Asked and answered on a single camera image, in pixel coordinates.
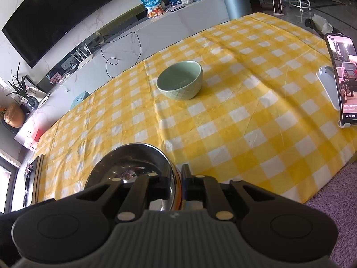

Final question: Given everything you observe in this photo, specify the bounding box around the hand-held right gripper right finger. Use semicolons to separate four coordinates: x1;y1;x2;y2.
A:
181;164;275;220

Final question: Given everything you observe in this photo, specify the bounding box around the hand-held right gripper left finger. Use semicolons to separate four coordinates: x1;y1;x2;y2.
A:
75;163;172;222

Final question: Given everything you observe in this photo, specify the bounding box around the orange steel-lined bowl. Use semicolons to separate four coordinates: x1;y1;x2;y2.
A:
84;143;185;211

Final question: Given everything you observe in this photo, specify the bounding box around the green ceramic bowl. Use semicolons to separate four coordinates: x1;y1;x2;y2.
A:
156;61;203;100

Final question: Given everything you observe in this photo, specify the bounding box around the yellow checked tablecloth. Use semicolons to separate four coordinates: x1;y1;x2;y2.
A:
33;13;357;204

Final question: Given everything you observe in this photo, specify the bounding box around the light blue stool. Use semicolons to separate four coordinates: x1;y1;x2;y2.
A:
71;92;90;109

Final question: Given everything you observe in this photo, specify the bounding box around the black notebook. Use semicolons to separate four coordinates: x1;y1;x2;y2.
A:
31;153;45;205

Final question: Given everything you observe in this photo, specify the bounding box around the pink storage box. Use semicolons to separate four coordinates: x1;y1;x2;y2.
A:
25;128;42;148

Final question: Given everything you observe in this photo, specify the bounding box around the white router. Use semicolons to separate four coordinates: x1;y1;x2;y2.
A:
71;41;94;67

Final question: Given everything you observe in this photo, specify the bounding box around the plant in blue vase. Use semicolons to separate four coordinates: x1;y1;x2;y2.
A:
8;63;39;109

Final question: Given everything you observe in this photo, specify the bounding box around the purple rug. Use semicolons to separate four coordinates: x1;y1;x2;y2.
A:
305;160;357;268

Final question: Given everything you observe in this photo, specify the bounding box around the orange round vase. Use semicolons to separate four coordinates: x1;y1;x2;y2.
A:
3;102;25;128

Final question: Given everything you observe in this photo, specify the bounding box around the grey phone stand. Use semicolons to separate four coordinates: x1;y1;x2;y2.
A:
316;65;342;111

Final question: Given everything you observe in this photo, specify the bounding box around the blue snack bag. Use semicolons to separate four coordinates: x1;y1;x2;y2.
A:
140;0;165;19

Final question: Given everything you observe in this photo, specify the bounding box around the grey trash can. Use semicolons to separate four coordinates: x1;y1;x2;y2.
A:
220;0;253;21

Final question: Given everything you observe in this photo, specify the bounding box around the smartphone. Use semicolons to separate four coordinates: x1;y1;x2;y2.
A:
325;33;357;129

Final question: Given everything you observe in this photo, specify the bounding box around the white space heater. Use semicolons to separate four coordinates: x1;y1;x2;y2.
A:
272;0;285;16

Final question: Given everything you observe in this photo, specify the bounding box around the black television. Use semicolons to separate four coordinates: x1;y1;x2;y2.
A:
1;0;118;69

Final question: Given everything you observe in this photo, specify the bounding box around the clear plastic bag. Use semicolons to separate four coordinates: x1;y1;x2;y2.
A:
311;14;334;34

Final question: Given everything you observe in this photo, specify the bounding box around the black looped cable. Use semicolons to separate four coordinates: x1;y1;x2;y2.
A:
99;40;119;79

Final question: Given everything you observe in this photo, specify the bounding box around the long black cable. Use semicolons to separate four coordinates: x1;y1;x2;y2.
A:
98;31;142;65

